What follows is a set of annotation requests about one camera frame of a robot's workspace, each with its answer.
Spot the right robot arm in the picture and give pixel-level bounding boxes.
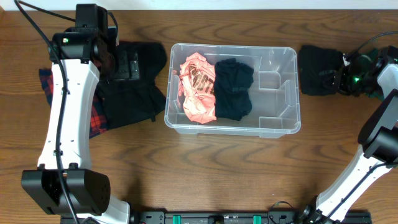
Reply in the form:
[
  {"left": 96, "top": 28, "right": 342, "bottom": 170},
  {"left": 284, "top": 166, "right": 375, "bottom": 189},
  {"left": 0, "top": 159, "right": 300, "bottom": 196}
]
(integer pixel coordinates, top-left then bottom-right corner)
[{"left": 294, "top": 45, "right": 397, "bottom": 223}]

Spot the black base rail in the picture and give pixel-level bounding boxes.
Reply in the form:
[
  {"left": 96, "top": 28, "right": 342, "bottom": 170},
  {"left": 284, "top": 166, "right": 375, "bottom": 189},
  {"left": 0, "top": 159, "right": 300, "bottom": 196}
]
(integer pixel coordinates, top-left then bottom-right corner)
[{"left": 127, "top": 211, "right": 373, "bottom": 224}]

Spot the black shirt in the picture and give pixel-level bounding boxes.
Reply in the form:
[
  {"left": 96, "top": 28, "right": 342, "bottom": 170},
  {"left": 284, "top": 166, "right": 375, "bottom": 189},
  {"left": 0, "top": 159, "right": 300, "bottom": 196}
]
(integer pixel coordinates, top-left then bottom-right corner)
[{"left": 298, "top": 45, "right": 343, "bottom": 96}]

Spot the clear plastic storage bin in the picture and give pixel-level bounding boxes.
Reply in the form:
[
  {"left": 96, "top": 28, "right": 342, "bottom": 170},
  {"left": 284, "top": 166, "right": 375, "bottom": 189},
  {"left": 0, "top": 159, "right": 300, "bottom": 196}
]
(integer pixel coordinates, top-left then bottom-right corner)
[{"left": 164, "top": 43, "right": 301, "bottom": 138}]

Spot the dark navy shirt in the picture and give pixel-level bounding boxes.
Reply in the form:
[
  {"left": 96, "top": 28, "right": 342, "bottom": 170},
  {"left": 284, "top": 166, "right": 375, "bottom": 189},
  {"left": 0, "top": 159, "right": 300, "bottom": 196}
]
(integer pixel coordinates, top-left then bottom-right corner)
[{"left": 214, "top": 58, "right": 254, "bottom": 121}]

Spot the dark green shirt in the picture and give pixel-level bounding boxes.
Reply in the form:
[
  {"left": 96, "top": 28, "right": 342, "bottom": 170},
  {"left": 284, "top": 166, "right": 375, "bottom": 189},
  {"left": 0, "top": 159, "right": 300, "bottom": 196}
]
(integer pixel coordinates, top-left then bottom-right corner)
[{"left": 349, "top": 49, "right": 384, "bottom": 101}]

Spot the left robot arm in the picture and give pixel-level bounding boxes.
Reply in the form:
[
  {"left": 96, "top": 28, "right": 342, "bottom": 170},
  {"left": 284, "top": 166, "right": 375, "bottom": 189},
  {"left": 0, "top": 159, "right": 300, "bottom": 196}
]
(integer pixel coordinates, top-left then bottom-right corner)
[{"left": 21, "top": 4, "right": 140, "bottom": 224}]

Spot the pink shirt with gold letters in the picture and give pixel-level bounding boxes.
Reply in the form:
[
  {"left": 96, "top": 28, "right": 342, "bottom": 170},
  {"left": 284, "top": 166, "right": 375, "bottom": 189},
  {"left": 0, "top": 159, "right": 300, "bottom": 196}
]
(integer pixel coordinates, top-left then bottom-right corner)
[{"left": 178, "top": 52, "right": 216, "bottom": 124}]

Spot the large black folded garment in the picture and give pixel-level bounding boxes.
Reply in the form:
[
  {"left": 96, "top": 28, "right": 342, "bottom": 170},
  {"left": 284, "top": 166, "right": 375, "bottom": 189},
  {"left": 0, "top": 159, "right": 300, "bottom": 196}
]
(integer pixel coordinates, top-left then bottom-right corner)
[{"left": 95, "top": 41, "right": 167, "bottom": 129}]

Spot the red navy plaid shirt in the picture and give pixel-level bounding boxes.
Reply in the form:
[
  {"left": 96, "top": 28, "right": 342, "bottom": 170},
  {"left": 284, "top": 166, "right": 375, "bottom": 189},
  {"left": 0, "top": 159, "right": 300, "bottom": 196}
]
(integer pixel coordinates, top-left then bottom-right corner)
[{"left": 39, "top": 69, "right": 109, "bottom": 138}]

